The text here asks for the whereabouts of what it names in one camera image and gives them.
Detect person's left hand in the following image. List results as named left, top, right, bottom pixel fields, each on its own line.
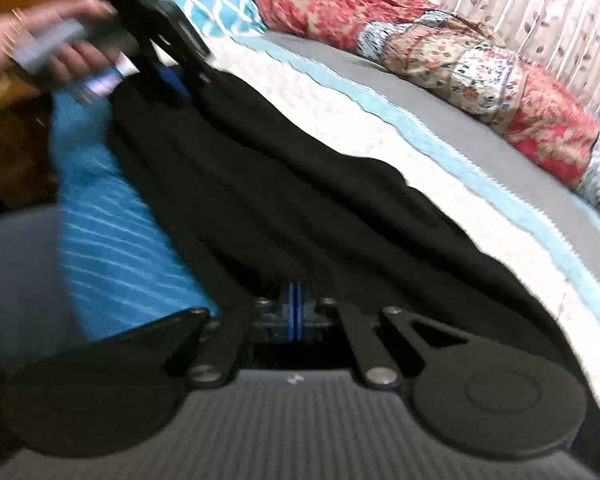
left=0, top=0, right=118, bottom=93

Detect black pants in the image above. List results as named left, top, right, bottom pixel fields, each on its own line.
left=107, top=67, right=588, bottom=361

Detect red floral patchwork quilt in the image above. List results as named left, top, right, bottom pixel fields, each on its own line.
left=200, top=0, right=600, bottom=213

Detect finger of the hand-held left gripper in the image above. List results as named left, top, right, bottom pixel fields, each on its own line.
left=149, top=0, right=213, bottom=84
left=139, top=39, right=192, bottom=109

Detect beige leaf print curtain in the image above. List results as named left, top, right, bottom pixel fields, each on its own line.
left=370, top=0, right=600, bottom=128

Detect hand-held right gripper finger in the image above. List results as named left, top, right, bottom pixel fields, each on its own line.
left=295, top=282, right=470, bottom=390
left=172, top=282, right=296, bottom=389

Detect teal white patterned pillow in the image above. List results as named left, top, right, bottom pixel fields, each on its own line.
left=152, top=0, right=269, bottom=40

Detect patterned teal beige bedsheet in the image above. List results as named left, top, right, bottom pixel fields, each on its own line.
left=49, top=30, right=600, bottom=353

